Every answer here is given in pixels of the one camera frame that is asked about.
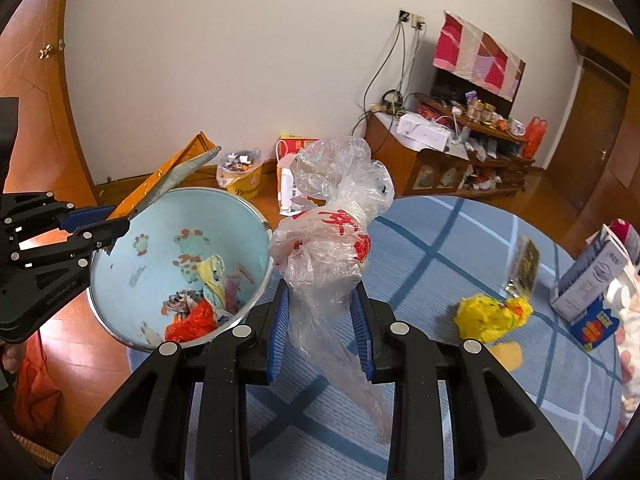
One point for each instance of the long orange package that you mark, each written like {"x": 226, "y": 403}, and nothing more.
{"x": 165, "y": 175}

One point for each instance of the wall socket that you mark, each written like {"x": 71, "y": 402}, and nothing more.
{"x": 412, "y": 19}

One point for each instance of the pale yellow piece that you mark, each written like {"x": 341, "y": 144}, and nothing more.
{"x": 505, "y": 355}

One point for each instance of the yellow trash bin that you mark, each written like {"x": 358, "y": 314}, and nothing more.
{"x": 242, "y": 182}

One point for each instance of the grey purple patterned wrapper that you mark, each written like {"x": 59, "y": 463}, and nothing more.
{"x": 180, "y": 302}

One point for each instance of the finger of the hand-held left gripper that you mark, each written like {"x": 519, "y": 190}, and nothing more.
{"x": 90, "y": 214}
{"x": 100, "y": 235}

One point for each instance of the yellow crumpled wrapper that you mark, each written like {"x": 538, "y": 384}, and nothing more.
{"x": 477, "y": 317}

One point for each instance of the white paper bag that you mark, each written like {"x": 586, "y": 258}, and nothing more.
{"x": 287, "y": 190}

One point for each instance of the dark small packet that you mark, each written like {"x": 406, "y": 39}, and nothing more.
{"x": 522, "y": 265}

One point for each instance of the wooden cabinet with brass knobs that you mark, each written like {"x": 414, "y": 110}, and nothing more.
{"x": 45, "y": 110}

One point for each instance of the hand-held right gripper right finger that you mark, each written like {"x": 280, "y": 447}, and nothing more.
{"x": 361, "y": 335}

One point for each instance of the red cardboard box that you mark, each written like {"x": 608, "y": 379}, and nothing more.
{"x": 300, "y": 144}

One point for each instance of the white printed mug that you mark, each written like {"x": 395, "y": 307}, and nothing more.
{"x": 516, "y": 127}

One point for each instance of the black television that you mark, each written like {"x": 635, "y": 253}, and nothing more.
{"x": 447, "y": 87}

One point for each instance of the wooden television stand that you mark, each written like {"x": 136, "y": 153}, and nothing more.
{"x": 395, "y": 160}

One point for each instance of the light blue cartoon basin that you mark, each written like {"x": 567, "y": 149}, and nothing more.
{"x": 150, "y": 270}

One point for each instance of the glass jar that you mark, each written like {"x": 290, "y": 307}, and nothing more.
{"x": 478, "y": 111}
{"x": 488, "y": 113}

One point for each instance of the television with red cloth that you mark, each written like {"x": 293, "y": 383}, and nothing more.
{"x": 475, "y": 55}

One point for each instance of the person's left hand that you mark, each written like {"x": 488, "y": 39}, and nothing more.
{"x": 10, "y": 357}

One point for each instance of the orange plastic bag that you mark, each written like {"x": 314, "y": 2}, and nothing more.
{"x": 534, "y": 137}

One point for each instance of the white blue carton box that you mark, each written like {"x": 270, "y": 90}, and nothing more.
{"x": 587, "y": 275}

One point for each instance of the wooden door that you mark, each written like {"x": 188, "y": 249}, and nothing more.
{"x": 590, "y": 130}

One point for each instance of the small yellow green wrapper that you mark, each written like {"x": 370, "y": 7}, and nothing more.
{"x": 519, "y": 312}

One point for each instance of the clear plastic bag red print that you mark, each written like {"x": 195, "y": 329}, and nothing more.
{"x": 325, "y": 270}

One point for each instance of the blue carton with white cap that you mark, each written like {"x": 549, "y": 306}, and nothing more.
{"x": 595, "y": 327}

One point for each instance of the white flat box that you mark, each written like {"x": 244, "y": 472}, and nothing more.
{"x": 422, "y": 132}

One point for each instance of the orange cloth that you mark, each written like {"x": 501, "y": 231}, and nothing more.
{"x": 37, "y": 390}

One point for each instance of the shiny red crinkled wrapper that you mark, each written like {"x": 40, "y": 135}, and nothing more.
{"x": 192, "y": 322}

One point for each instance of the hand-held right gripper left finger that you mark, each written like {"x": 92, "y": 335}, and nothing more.
{"x": 278, "y": 330}

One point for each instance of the floral blanket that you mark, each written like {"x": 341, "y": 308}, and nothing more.
{"x": 631, "y": 310}

